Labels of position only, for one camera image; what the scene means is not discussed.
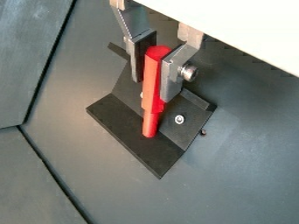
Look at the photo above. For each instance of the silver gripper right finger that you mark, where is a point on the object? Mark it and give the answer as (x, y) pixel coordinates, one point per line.
(176, 67)

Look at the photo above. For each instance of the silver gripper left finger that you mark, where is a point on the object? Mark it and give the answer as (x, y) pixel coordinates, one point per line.
(139, 35)

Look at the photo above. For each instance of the red peg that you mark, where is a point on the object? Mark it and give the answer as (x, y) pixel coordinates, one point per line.
(152, 104)

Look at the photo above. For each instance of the black peg stand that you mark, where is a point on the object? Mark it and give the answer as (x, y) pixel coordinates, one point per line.
(119, 113)

